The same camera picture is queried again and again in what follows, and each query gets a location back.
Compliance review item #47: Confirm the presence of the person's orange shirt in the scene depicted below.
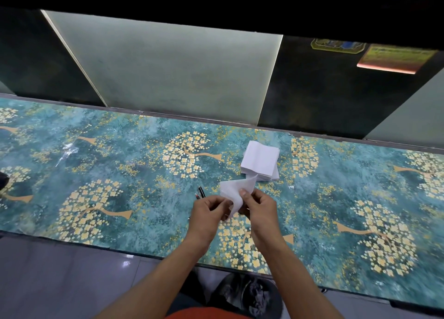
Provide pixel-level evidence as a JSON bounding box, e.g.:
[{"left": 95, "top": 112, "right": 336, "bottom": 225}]
[{"left": 165, "top": 306, "right": 254, "bottom": 319}]

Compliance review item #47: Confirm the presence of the orange yellow wall card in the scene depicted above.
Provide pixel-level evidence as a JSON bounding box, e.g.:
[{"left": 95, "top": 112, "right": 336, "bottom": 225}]
[{"left": 356, "top": 44, "right": 438, "bottom": 75}]

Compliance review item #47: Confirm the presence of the stack of white folded napkins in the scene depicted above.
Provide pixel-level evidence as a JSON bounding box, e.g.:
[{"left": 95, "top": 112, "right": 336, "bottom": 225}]
[{"left": 240, "top": 140, "right": 281, "bottom": 182}]

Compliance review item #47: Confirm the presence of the person's left forearm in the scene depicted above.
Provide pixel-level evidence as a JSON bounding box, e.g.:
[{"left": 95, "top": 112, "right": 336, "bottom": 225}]
[{"left": 93, "top": 237, "right": 209, "bottom": 319}]

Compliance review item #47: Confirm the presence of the person's right forearm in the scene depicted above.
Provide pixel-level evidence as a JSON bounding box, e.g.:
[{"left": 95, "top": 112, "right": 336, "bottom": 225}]
[{"left": 256, "top": 241, "right": 345, "bottom": 319}]

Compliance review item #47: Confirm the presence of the yellow green wall sticker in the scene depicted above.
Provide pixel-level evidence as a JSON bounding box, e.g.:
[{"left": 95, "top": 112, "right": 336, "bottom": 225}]
[{"left": 310, "top": 38, "right": 367, "bottom": 55}]

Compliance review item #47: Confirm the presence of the white paper napkin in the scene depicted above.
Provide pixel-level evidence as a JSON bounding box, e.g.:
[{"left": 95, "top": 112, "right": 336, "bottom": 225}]
[{"left": 219, "top": 174, "right": 259, "bottom": 221}]

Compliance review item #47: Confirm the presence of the frosted glass panel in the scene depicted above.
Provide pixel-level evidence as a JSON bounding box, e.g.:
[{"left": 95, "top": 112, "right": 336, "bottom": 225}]
[{"left": 41, "top": 10, "right": 284, "bottom": 126}]

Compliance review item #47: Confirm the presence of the person's left hand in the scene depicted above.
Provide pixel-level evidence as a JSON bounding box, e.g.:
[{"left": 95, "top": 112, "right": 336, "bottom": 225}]
[{"left": 185, "top": 195, "right": 234, "bottom": 249}]

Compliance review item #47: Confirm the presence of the person's right hand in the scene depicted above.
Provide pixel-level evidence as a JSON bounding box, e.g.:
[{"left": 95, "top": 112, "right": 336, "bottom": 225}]
[{"left": 239, "top": 188, "right": 288, "bottom": 252}]

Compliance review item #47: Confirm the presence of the teal floral tablecloth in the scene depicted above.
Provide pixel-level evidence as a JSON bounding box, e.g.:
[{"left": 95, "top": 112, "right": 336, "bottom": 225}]
[{"left": 0, "top": 94, "right": 444, "bottom": 311}]

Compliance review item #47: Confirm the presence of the black trash bin with bag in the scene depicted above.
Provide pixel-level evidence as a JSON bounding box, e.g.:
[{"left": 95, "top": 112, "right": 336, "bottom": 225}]
[{"left": 208, "top": 272, "right": 284, "bottom": 319}]

